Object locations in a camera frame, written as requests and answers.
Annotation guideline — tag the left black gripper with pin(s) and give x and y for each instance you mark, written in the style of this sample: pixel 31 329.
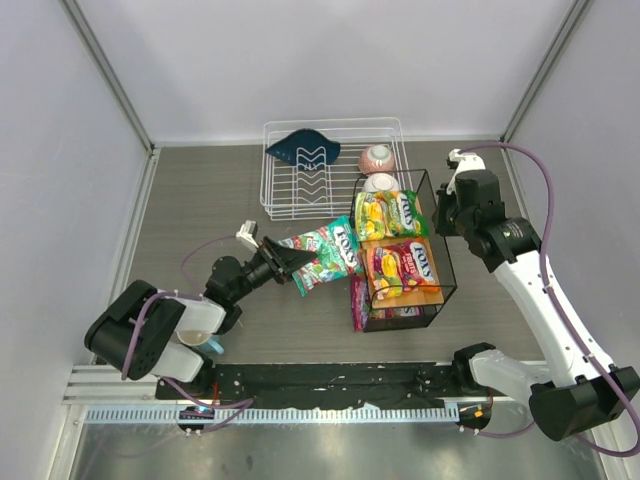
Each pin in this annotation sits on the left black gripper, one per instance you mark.
pixel 274 260

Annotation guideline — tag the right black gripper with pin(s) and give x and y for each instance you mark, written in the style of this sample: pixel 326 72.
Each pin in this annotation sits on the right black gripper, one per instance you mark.
pixel 445 216

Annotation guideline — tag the teal mint candy bag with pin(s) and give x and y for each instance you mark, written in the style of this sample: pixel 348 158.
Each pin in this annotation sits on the teal mint candy bag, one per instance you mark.
pixel 337 254

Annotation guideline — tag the orange fruits candy bag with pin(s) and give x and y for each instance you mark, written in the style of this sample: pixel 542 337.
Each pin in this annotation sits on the orange fruits candy bag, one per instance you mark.
pixel 401 269

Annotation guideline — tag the wooden two-tier wire shelf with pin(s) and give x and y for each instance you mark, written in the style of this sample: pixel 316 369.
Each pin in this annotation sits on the wooden two-tier wire shelf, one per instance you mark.
pixel 441 257

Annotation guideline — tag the green candy bag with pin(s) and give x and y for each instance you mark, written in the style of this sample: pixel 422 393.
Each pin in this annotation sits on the green candy bag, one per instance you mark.
pixel 388 214

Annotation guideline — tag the purple berries candy bag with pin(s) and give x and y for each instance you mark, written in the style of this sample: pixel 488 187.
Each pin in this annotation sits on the purple berries candy bag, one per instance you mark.
pixel 367 319

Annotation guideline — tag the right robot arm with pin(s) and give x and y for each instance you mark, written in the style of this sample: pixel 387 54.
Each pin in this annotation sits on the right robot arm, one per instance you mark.
pixel 580 387

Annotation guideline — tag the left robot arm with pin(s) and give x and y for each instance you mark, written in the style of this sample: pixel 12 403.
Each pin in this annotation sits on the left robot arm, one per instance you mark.
pixel 138 332

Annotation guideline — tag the white bowl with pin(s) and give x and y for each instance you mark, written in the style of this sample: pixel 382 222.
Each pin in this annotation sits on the white bowl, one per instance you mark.
pixel 380 182

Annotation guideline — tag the pink patterned bowl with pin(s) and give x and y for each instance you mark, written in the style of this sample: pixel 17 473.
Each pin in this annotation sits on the pink patterned bowl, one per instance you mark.
pixel 377 159

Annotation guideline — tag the dark blue leaf plate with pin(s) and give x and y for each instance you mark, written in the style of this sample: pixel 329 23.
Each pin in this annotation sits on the dark blue leaf plate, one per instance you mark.
pixel 306 149

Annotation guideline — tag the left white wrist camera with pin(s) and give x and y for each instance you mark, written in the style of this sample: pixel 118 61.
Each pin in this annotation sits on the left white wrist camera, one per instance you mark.
pixel 246 235

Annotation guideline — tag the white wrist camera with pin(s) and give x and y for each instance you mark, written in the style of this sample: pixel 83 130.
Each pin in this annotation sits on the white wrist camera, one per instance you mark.
pixel 246 235
pixel 460 162

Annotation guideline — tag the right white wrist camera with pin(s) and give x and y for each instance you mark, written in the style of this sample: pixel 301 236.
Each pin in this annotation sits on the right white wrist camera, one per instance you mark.
pixel 460 162

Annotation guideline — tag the white wire dish rack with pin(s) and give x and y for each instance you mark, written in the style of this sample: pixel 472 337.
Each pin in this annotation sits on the white wire dish rack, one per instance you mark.
pixel 288 194

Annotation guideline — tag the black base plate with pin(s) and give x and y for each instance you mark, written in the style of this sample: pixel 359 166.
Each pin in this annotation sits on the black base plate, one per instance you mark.
pixel 334 386

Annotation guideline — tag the white slotted cable duct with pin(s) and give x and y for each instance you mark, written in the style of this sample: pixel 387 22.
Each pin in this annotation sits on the white slotted cable duct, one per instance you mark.
pixel 191 415

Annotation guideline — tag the aluminium rail frame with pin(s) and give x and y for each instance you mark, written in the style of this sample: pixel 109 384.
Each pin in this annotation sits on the aluminium rail frame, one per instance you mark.
pixel 576 390

